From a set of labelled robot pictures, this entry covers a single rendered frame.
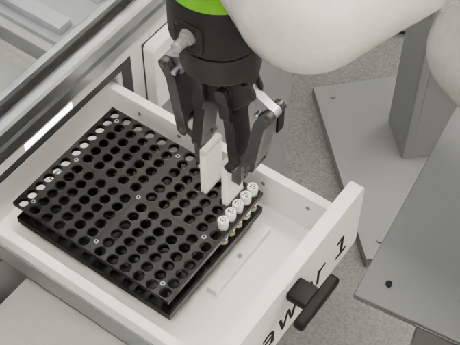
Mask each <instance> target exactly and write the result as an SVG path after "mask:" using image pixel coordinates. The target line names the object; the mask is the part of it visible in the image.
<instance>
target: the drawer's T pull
mask: <svg viewBox="0 0 460 345"><path fill-rule="evenodd" d="M339 281H340V280H339V278H338V277H336V276H335V275H333V274H330V275H329V276H328V277H327V278H326V280H325V281H324V283H323V284H322V285H321V286H320V287H319V289H318V287H316V286H315V285H313V284H312V283H310V282H308V281H306V280H305V279H303V278H299V279H298V280H297V282H296V283H295V284H294V285H293V286H292V288H291V289H290V291H289V292H288V293H287V296H286V298H287V300H288V301H290V302H291V303H293V304H295V305H296V306H298V307H300V308H301V309H302V311H301V312H300V313H299V315H298V316H297V317H296V319H295V321H294V323H293V326H294V327H295V328H296V329H298V330H299V331H303V330H304V329H305V328H306V326H307V325H308V324H309V323H310V321H311V320H312V318H313V317H314V316H315V315H316V313H317V312H318V310H319V309H320V308H321V306H322V305H323V304H324V302H325V301H326V300H327V299H328V297H329V296H330V295H331V293H332V292H333V291H334V289H335V288H336V287H337V285H338V283H339Z"/></svg>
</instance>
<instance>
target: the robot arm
mask: <svg viewBox="0 0 460 345"><path fill-rule="evenodd" d="M440 9H441V11H440V12H439V14H438V15H437V18H436V19H435V21H434V23H433V24H432V26H431V29H430V31H429V34H428V38H427V41H426V60H427V63H428V66H429V70H430V72H431V74H432V76H433V78H434V79H435V81H436V82H437V83H438V85H439V86H440V87H441V88H442V89H443V91H444V92H445V93H446V94H447V95H448V96H449V97H450V98H451V99H452V100H453V101H454V102H455V104H456V105H457V106H458V107H459V108H460V0H166V15H167V25H168V32H169V34H170V36H171V38H172V39H173V40H174V42H173V43H172V44H171V48H170V49H169V50H168V51H167V52H166V53H165V54H164V55H163V56H162V57H161V58H160V59H159V60H158V64H159V66H160V68H161V70H162V72H163V74H164V76H165V78H166V82H167V85H168V91H169V95H170V100H171V104H172V110H173V114H174V117H175V123H176V127H177V131H178V132H179V133H180V134H181V135H183V136H185V135H186V134H188V135H189V136H190V137H191V138H192V139H191V141H192V143H193V145H194V150H195V159H196V161H197V162H198V163H200V169H201V192H203V193H205V194H207V193H208V192H209V191H210V190H211V189H212V188H213V187H214V185H215V184H216V183H217V182H218V181H219V180H220V178H222V204H223V205H225V206H228V204H230V202H232V200H233V199H234V198H235V197H236V196H237V195H238V193H239V192H240V191H241V190H242V189H243V181H244V180H245V179H246V178H247V177H248V175H249V173H253V172H254V171H255V169H256V168H257V167H258V166H259V165H260V164H261V163H262V162H263V161H264V160H265V158H266V157H267V156H268V151H269V148H270V143H271V140H272V136H273V133H274V128H275V125H276V122H277V118H278V117H279V115H280V114H281V113H282V112H283V111H284V110H285V108H286V107H287V105H286V103H285V101H284V100H282V99H276V100H275V101H272V100H271V99H270V98H269V97H268V96H267V95H266V94H265V93H264V92H263V89H264V85H263V82H262V80H261V77H260V75H259V71H260V68H261V63H262V60H264V61H266V62H267V63H269V64H271V65H273V66H274V67H276V68H279V69H281V70H283V71H287V72H290V73H297V74H303V75H314V74H320V73H327V72H330V71H334V70H337V69H339V68H341V67H343V66H345V65H347V64H349V63H351V62H352V61H354V60H356V59H357V58H359V57H360V56H362V55H363V54H365V53H367V52H369V51H370V50H371V49H373V48H375V47H376V46H378V45H380V44H381V43H383V42H385V41H386V40H388V39H389V38H391V37H392V36H395V35H396V34H398V33H400V32H401V31H403V30H405V29H406V28H408V27H410V26H412V25H414V24H415V23H417V22H419V21H421V20H422V19H424V18H426V17H428V16H429V15H431V14H432V13H434V12H436V11H438V10H440ZM251 102H253V103H254V104H255V114H254V115H253V118H254V119H255V120H256V121H255V122H254V123H253V126H252V129H251V130H250V123H249V115H248V107H249V105H250V103H251ZM217 112H218V113H219V118H220V119H222V120H223V123H224V128H225V139H226V145H227V157H226V158H225V159H224V160H223V161H222V135H221V134H219V133H215V134H214V135H213V136H212V134H213V133H214V132H215V131H216V130H217V129H218V128H219V126H218V127H216V126H217V125H216V119H217Z"/></svg>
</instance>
